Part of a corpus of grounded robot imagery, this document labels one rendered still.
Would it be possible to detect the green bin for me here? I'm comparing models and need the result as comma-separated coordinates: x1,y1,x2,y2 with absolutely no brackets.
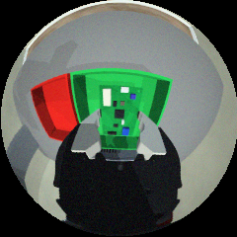
70,68,173,150

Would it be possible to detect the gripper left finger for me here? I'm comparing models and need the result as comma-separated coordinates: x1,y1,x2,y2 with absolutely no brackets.
53,109,102,188

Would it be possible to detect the red bin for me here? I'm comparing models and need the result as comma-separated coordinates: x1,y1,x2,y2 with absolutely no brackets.
31,73,79,141

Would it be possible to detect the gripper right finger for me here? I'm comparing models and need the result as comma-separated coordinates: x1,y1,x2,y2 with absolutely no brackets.
136,111,182,189

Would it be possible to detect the green circuit board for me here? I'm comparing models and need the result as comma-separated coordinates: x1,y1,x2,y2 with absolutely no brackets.
99,85,143,135

